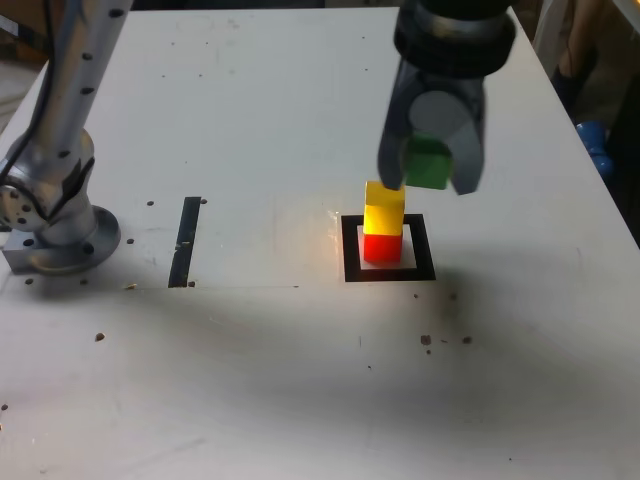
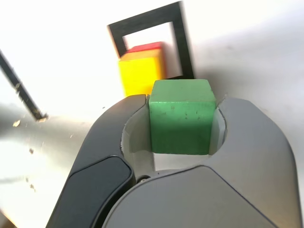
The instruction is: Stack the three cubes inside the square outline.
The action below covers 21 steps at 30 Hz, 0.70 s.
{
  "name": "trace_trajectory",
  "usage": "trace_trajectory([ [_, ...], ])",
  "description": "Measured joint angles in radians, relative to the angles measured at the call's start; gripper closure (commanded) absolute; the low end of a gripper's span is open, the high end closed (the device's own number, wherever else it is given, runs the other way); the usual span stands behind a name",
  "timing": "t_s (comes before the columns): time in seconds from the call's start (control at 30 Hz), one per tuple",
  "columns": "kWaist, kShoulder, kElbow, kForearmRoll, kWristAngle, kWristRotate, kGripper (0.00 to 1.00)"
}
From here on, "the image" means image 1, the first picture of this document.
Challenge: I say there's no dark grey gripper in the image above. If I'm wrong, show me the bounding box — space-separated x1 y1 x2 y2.
377 58 488 198

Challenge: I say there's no green cube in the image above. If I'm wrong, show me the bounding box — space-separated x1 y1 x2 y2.
402 133 454 191

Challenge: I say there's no yellow cube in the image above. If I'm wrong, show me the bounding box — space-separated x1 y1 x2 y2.
363 180 406 236

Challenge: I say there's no red cube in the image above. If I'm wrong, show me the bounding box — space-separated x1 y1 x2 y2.
362 233 404 264

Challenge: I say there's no black tape square outline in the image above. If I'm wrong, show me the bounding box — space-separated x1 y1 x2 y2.
340 213 437 284

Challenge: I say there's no blue plastic object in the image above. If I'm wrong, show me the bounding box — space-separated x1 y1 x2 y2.
574 118 617 189

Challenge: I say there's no person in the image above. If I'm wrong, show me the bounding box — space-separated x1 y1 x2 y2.
552 0 601 109

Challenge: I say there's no black tape strip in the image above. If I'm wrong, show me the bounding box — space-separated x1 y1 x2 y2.
168 196 202 290

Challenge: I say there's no white metal frame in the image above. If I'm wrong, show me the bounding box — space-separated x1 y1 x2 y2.
532 0 576 96

